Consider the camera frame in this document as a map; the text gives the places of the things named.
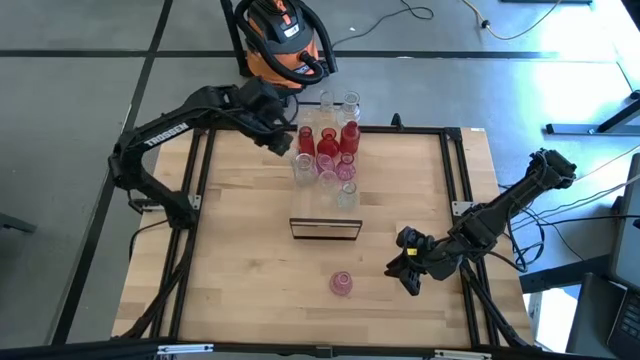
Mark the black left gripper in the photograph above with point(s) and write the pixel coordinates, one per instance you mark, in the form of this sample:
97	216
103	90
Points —
277	142

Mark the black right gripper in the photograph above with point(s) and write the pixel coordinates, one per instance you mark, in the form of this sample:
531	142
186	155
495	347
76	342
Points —
425	257

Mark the red square glass vase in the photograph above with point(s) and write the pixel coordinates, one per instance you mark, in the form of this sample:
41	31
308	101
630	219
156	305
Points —
306	141

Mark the clear cut-glass square vase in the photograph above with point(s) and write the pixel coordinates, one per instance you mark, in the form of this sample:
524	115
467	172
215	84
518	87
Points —
305	171

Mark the red round glass vase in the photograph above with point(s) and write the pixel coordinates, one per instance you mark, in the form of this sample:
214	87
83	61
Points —
328	145

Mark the pink ribbed glass jar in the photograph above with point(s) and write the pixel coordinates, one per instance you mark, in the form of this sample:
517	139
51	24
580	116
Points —
325	162

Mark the red glass bottle vase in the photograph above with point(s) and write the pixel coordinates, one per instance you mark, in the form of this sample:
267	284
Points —
350	137

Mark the small pink glass vase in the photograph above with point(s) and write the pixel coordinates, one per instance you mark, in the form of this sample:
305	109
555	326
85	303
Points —
345	170

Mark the clear bulbous glass vase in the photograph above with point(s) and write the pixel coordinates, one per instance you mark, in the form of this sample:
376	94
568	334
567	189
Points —
351	104

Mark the clear narrow-neck glass vase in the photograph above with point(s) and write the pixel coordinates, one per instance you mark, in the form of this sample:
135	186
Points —
347	196

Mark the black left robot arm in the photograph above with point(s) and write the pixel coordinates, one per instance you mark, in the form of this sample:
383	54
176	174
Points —
165	134

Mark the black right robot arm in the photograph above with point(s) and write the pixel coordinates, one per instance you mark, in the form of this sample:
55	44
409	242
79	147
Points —
520	192

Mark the tall pink glass bottle vase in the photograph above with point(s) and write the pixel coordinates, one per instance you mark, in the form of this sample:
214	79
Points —
341	283

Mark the orange and black shop vacuum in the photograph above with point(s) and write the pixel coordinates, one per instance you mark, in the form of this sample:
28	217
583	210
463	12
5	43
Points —
325	42

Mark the black stand leg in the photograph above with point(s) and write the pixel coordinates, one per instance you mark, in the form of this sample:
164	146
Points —
234	37

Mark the dark computer monitor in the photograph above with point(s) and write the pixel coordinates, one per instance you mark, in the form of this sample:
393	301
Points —
627	240

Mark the grey desk leg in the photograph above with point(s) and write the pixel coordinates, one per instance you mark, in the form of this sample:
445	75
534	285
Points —
575	128

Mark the black keyboard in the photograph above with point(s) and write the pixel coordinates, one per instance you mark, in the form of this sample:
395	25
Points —
627	320

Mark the dark furniture foot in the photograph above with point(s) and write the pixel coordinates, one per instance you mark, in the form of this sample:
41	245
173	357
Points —
15	223

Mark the wooden shelf black frame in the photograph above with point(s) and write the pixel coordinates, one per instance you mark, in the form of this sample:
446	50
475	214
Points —
325	212

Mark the silver metal bracket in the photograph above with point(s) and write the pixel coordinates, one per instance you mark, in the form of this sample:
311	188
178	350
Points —
185	348
462	354

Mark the black aluminium table frame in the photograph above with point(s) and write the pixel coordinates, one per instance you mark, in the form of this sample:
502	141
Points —
452	134

